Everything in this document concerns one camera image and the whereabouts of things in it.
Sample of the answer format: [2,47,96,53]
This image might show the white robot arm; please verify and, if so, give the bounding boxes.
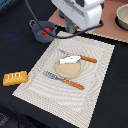
[51,0,105,31]

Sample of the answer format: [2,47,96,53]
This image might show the knife with orange handle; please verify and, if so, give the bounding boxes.
[58,49,97,63]

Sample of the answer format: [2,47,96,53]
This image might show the red tomato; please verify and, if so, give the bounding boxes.
[42,28,51,35]

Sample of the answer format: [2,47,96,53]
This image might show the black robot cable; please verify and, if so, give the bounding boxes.
[23,0,104,40]

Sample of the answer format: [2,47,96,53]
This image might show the beige bowl on stove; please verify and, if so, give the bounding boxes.
[116,4,128,31]

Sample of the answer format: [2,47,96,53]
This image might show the brown toy stove top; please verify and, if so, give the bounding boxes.
[50,0,128,43]

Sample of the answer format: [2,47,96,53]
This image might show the fork with orange handle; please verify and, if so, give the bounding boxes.
[43,71,84,90]

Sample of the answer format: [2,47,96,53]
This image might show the beige woven placemat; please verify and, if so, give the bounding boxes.
[13,36,114,128]

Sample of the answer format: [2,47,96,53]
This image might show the yellow bread loaf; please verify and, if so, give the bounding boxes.
[3,71,28,86]

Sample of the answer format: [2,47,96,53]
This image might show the white blue fish toy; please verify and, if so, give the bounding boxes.
[60,56,81,64]

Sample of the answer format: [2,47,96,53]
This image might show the round wooden plate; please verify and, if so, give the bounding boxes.
[55,60,83,79]

